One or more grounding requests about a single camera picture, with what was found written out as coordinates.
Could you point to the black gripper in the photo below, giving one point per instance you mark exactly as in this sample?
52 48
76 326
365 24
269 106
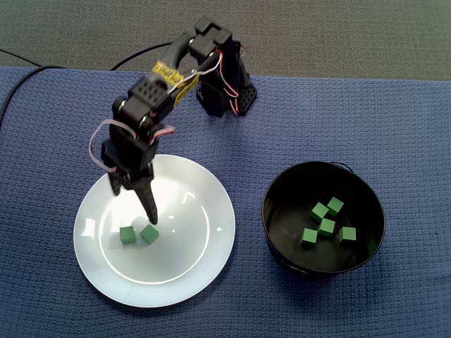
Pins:
135 179

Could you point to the green foam cube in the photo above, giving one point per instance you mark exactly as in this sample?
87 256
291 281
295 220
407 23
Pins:
335 206
309 237
326 227
149 234
319 212
347 234
127 234

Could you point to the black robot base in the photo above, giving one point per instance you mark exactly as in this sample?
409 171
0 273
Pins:
248 96

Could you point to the white round plate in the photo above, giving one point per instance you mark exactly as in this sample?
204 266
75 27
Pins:
155 281

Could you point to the black round metal container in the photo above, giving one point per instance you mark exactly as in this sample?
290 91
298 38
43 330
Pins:
317 257

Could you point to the blue woven table cloth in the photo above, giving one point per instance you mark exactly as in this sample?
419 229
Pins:
317 123

